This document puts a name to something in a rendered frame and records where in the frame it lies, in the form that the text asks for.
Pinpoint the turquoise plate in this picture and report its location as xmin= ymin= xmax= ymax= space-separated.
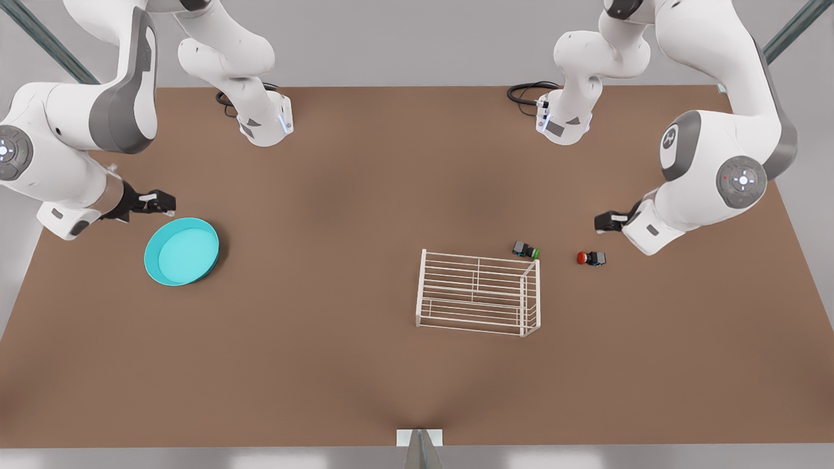
xmin=144 ymin=218 xmax=220 ymax=287

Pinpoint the black cable loop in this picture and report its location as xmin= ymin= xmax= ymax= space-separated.
xmin=216 ymin=83 xmax=280 ymax=119
xmin=507 ymin=81 xmax=562 ymax=118

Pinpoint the white wire shelf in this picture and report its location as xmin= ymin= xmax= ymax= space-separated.
xmin=416 ymin=249 xmax=541 ymax=337

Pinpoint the silver frame post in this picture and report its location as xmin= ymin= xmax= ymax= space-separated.
xmin=397 ymin=429 xmax=444 ymax=469
xmin=0 ymin=0 xmax=100 ymax=86
xmin=762 ymin=0 xmax=834 ymax=64

